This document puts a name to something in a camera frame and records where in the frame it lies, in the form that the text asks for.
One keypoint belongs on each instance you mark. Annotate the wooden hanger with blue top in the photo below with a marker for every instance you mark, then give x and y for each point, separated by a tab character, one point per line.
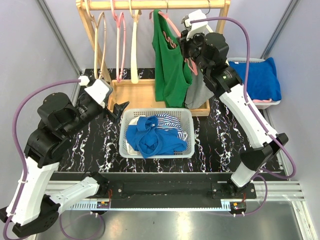
133	54

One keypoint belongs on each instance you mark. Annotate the pink hanger with striped top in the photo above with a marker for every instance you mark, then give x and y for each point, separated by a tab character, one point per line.
120	24

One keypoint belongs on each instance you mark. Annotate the grey side basket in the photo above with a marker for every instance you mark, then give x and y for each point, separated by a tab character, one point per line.
250	60

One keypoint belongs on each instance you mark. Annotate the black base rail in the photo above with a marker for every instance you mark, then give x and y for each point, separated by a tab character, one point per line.
151	191

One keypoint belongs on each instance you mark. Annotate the pink hanger in side basket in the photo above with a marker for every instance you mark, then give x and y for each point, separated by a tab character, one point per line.
262	101

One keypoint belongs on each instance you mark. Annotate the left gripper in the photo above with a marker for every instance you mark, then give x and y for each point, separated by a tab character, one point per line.
118	109

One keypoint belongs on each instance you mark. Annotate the white perforated plastic basket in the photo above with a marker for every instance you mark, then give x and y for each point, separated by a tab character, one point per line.
183	115

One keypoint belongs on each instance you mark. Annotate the blue white striped tank top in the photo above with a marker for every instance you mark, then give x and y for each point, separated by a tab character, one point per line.
168	122

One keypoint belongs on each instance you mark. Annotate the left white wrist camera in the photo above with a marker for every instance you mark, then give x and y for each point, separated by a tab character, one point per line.
99	91

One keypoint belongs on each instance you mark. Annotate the green tank top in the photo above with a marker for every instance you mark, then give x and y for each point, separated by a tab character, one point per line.
172	74

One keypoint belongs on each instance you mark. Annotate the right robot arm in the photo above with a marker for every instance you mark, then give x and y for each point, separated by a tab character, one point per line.
209	53

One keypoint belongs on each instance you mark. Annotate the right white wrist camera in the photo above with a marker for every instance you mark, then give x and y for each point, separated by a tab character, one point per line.
198	27

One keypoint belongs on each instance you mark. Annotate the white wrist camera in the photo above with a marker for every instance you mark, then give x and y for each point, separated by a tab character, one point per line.
99	91
198	27

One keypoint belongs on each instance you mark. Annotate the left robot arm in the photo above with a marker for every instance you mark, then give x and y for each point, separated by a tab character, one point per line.
32	211

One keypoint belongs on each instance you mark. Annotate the grey tank top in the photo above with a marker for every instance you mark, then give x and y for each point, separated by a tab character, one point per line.
197	93

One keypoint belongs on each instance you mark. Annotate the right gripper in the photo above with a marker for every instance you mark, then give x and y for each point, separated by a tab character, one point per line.
185	44

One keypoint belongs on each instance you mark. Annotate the wooden clothes rack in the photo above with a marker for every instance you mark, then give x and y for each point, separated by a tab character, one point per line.
139	93

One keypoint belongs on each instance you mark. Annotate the blue folded cloth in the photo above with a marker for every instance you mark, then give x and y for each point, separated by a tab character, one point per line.
257	80

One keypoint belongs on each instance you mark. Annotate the pink hanger with green top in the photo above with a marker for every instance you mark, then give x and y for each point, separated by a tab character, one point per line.
190	63

